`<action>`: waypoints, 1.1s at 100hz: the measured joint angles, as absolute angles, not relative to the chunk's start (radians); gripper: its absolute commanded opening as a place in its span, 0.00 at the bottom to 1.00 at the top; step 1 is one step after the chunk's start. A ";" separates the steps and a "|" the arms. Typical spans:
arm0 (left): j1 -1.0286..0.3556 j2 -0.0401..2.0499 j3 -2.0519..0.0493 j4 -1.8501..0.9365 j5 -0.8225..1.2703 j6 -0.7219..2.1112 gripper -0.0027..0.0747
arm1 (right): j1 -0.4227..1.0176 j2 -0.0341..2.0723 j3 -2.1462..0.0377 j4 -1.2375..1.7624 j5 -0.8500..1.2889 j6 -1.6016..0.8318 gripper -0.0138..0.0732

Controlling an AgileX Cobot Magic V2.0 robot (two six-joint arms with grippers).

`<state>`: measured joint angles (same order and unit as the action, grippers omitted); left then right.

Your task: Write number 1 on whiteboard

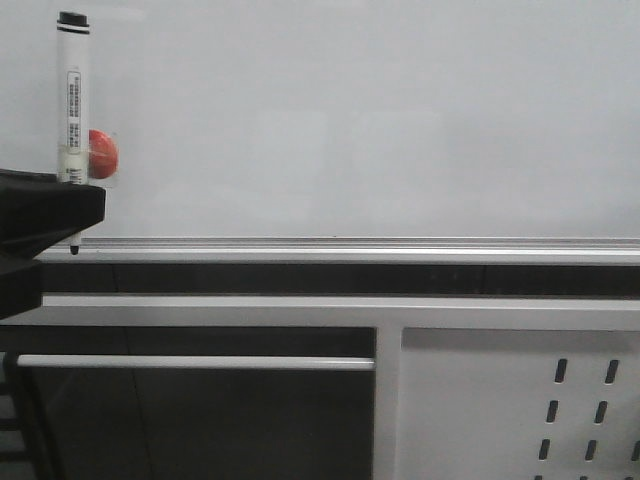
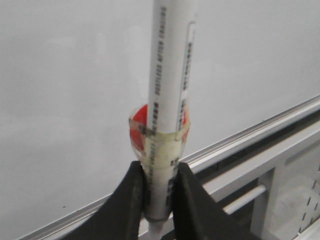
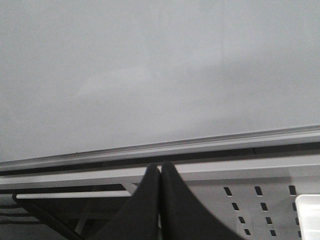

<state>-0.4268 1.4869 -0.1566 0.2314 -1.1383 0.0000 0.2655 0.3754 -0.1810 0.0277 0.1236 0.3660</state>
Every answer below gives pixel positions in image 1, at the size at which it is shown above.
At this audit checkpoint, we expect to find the white perforated metal panel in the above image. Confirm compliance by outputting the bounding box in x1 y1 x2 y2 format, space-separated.
396 328 639 479

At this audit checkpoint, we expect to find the white whiteboard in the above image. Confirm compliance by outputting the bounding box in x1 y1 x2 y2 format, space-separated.
1 1 639 265

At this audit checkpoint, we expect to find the grey black striped fabric pocket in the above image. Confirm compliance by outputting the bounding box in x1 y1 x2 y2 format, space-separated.
1 366 34 479

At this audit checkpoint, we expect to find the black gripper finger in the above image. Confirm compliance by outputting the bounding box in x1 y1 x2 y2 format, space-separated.
1 169 106 320

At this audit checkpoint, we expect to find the red round magnet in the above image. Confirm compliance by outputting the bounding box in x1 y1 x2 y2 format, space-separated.
89 129 119 180

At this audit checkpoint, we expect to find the white horizontal rod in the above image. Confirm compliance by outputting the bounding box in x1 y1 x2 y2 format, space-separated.
17 354 376 371

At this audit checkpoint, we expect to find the white whiteboard marker pen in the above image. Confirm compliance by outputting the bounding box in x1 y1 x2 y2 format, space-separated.
55 11 92 256

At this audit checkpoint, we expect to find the white metal stand frame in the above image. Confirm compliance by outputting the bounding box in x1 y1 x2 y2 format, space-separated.
4 295 639 479

